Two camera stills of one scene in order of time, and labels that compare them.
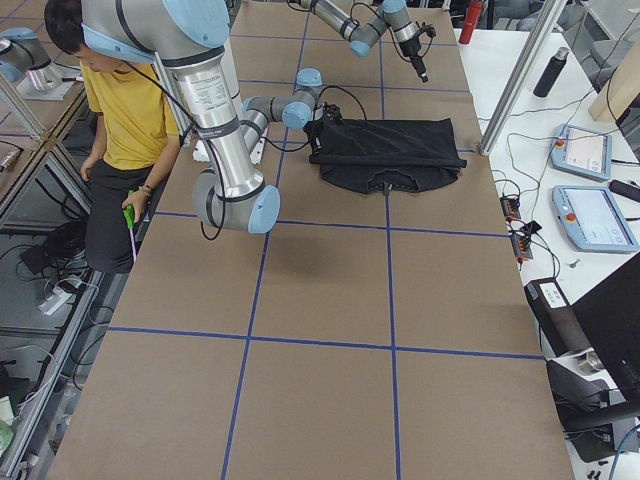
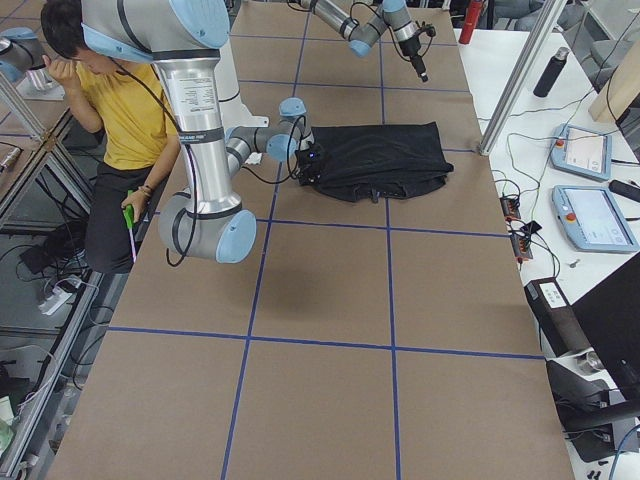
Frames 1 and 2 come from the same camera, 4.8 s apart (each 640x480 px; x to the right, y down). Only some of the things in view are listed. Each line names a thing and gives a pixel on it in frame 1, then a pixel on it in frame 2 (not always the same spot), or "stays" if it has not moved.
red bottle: (473, 12) stays
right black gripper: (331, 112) → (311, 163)
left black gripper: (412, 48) stays
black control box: (556, 317) stays
